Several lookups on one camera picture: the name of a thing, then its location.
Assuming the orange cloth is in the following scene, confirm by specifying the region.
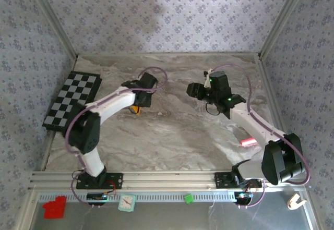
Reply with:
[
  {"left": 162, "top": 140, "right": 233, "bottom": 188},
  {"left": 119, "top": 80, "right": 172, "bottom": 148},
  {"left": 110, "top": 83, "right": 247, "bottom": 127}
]
[{"left": 129, "top": 104, "right": 144, "bottom": 116}]

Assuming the teal square clock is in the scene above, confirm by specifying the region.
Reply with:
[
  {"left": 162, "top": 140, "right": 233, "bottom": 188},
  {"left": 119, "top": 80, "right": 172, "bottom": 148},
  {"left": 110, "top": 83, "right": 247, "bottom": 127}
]
[{"left": 117, "top": 193, "right": 137, "bottom": 212}]

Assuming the pink marker pen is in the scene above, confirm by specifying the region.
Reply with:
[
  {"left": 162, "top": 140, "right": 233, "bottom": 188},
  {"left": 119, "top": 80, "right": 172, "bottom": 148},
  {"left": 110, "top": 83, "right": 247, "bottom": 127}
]
[{"left": 240, "top": 137, "right": 258, "bottom": 147}]

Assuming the black grey chessboard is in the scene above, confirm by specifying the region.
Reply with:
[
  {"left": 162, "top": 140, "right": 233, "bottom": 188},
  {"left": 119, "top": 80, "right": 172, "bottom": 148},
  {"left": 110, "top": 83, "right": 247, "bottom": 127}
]
[{"left": 42, "top": 70, "right": 102, "bottom": 134}]

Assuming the white plastic clamp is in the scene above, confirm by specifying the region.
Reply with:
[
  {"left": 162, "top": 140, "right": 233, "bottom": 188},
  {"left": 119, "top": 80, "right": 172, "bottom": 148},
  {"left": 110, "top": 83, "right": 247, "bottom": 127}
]
[{"left": 287, "top": 193, "right": 307, "bottom": 210}]

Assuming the red toy block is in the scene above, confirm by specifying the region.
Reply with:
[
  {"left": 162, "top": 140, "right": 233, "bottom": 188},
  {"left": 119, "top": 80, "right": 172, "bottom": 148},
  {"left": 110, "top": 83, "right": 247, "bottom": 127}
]
[{"left": 42, "top": 196, "right": 67, "bottom": 220}]

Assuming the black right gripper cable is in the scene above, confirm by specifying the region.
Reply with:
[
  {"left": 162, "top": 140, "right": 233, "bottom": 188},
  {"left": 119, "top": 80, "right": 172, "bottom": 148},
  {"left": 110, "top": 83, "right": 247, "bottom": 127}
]
[{"left": 205, "top": 102, "right": 220, "bottom": 116}]

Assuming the aluminium back rail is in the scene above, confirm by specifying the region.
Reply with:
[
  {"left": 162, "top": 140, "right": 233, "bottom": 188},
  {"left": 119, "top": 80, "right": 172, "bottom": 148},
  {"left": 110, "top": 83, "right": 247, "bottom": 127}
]
[{"left": 77, "top": 52, "right": 260, "bottom": 57}]

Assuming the aluminium mounting rail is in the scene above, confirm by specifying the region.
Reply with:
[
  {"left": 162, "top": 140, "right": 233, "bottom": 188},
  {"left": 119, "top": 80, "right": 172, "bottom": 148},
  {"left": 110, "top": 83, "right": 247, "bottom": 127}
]
[{"left": 28, "top": 169, "right": 310, "bottom": 191}]

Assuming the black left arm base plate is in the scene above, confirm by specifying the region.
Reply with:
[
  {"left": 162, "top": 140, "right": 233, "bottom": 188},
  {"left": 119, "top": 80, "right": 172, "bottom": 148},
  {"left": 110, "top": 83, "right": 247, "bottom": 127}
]
[{"left": 75, "top": 172, "right": 124, "bottom": 190}]

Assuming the aluminium frame post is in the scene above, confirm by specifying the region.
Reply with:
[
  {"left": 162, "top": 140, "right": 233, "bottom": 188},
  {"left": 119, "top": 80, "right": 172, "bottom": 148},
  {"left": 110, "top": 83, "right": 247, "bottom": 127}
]
[
  {"left": 257, "top": 0, "right": 313, "bottom": 60},
  {"left": 26, "top": 0, "right": 79, "bottom": 58}
]

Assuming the red left arm wire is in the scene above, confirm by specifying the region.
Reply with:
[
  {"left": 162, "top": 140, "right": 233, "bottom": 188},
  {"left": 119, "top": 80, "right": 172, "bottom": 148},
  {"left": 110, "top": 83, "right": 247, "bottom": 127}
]
[{"left": 104, "top": 179, "right": 117, "bottom": 196}]

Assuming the red arm wire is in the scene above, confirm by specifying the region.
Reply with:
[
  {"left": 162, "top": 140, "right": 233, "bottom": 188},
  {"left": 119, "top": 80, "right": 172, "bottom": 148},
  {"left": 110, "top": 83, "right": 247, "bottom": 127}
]
[
  {"left": 244, "top": 180, "right": 258, "bottom": 194},
  {"left": 104, "top": 179, "right": 117, "bottom": 196}
]

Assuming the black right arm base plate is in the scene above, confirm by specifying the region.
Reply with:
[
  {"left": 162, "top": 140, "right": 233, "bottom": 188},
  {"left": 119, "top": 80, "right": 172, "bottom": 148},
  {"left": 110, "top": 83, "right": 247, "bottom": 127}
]
[{"left": 213, "top": 172, "right": 263, "bottom": 189}]

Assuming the grey slotted cable duct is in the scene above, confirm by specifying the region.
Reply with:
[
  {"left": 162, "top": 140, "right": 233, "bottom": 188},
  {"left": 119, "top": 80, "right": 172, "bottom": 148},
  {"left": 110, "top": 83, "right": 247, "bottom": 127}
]
[{"left": 38, "top": 191, "right": 238, "bottom": 203}]

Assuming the red right arm wire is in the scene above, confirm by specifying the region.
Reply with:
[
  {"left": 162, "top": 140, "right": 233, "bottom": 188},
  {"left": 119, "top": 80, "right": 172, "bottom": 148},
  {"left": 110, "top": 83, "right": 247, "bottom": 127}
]
[{"left": 244, "top": 180, "right": 258, "bottom": 194}]

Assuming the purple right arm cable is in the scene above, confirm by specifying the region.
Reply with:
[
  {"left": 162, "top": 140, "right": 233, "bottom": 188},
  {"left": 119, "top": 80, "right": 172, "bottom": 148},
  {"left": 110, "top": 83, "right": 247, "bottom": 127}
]
[{"left": 210, "top": 64, "right": 312, "bottom": 209}]

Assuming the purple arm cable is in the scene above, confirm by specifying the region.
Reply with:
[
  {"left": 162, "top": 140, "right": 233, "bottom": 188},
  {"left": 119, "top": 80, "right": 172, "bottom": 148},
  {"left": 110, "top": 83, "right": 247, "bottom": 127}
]
[
  {"left": 64, "top": 66, "right": 168, "bottom": 210},
  {"left": 210, "top": 64, "right": 312, "bottom": 209}
]

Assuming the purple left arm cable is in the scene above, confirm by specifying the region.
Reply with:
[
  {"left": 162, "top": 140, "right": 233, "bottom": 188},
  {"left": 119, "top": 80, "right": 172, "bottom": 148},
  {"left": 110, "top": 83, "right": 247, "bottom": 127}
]
[{"left": 64, "top": 66, "right": 168, "bottom": 210}]

